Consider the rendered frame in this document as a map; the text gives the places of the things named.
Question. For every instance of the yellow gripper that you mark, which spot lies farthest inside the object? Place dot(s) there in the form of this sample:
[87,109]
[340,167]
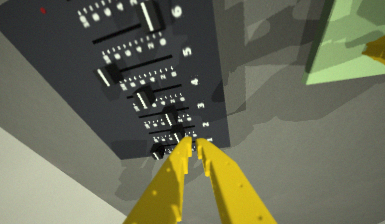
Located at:
[237,201]

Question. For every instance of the dark grey lighting desk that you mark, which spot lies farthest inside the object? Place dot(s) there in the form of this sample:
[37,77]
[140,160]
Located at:
[173,68]

